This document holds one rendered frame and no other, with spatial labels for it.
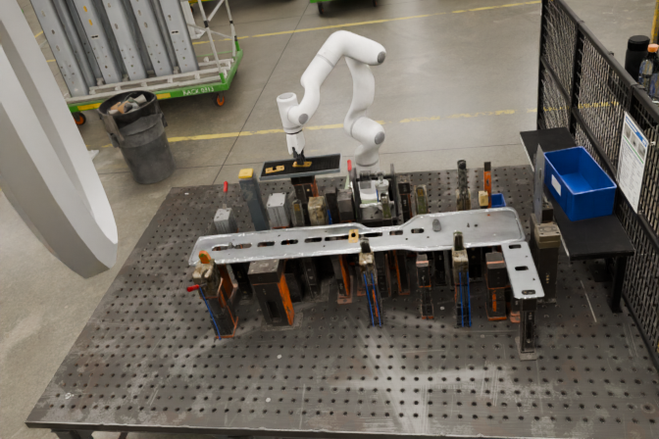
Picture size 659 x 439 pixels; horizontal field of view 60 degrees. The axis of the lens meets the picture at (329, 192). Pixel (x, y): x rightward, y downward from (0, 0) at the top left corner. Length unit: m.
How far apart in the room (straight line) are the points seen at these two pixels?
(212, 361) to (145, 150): 2.90
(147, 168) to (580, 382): 3.91
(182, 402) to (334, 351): 0.62
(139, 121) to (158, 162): 0.43
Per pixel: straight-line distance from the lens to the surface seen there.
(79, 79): 6.81
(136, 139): 5.02
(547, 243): 2.26
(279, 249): 2.40
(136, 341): 2.72
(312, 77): 2.45
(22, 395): 3.91
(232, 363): 2.44
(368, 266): 2.18
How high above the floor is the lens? 2.49
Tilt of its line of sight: 34 degrees down
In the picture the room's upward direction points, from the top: 12 degrees counter-clockwise
